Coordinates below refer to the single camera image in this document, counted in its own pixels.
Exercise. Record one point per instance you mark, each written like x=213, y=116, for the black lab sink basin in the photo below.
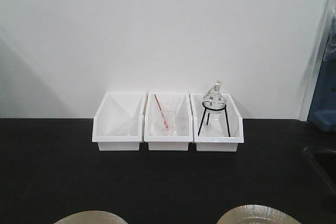
x=323, y=162

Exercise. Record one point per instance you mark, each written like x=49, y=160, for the white plastic bin right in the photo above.
x=216, y=132

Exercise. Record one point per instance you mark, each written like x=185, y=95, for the red glass stirring rod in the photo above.
x=165, y=123

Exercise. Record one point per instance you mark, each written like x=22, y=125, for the beige round plate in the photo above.
x=252, y=213
x=92, y=216

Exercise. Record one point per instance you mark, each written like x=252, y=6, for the white plastic bin middle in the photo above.
x=183, y=135

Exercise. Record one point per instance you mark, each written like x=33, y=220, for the clear glass beaker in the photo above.
x=170, y=117

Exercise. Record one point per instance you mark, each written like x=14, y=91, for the black wire tripod stand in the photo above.
x=212, y=107

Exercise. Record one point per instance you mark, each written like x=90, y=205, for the white plastic bin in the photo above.
x=183, y=135
x=216, y=132
x=119, y=121

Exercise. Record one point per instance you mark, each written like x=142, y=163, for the white plastic bin left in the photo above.
x=119, y=121

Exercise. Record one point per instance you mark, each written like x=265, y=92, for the glass round flask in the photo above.
x=214, y=95

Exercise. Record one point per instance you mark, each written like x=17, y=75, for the grey pegboard drying rack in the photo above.
x=322, y=109

